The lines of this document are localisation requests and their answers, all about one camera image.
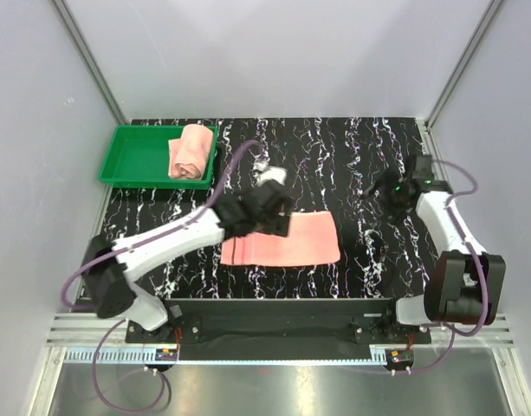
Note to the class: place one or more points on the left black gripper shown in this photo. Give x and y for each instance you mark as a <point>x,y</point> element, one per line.
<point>280,226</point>

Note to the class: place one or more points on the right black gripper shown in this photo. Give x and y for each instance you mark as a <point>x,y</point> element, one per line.
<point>388,184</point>

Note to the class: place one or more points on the pink towel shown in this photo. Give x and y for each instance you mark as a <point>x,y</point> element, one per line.
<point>312,240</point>
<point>189,154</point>

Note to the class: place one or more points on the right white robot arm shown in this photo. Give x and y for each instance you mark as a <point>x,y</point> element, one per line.
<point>464,289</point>

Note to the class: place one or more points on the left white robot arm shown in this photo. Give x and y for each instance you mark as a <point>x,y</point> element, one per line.
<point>112,269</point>

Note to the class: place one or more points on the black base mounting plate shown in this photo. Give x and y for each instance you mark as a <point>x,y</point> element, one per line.
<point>273,323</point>

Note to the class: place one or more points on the green plastic tray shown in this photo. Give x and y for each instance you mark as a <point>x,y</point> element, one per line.
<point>138,157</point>

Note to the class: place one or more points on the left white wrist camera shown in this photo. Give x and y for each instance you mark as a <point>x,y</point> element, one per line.
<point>266,172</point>

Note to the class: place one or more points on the right aluminium frame post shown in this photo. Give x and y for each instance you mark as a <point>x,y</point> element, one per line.
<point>474,43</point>

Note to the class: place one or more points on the aluminium frame post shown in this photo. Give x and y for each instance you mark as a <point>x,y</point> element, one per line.
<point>474,43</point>
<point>73,29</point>

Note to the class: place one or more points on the front aluminium rail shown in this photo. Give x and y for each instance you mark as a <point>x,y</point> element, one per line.
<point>85,339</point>

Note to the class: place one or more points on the left aluminium frame post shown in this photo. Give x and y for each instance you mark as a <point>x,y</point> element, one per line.
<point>73,29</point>

